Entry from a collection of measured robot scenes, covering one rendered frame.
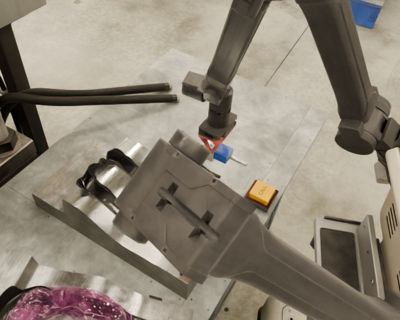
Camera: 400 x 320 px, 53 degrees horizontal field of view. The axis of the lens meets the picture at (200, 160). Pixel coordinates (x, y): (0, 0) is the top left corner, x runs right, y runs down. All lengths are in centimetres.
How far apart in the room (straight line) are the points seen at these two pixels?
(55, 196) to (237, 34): 67
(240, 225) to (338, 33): 39
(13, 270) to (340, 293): 75
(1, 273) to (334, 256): 71
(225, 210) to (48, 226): 90
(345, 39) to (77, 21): 308
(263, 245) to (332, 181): 211
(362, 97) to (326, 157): 182
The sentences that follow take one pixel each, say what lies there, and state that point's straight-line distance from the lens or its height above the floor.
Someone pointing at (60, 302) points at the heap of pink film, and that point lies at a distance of 95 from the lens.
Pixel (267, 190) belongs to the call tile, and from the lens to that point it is 120.
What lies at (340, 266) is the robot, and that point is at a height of 104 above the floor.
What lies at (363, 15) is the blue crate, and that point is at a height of 10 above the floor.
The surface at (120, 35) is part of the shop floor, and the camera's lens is 338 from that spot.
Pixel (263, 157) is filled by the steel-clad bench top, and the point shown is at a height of 80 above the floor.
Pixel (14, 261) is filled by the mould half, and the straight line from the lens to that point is 102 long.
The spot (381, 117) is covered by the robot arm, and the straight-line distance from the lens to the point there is 84.
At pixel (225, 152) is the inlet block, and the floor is 95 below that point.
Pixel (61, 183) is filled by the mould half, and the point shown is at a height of 86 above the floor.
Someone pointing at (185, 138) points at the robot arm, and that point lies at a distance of 37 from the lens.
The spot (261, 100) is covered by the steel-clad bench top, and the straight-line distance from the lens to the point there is 154.
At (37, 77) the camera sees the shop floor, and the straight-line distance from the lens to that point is 302.
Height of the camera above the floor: 176
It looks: 48 degrees down
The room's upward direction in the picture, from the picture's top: 6 degrees clockwise
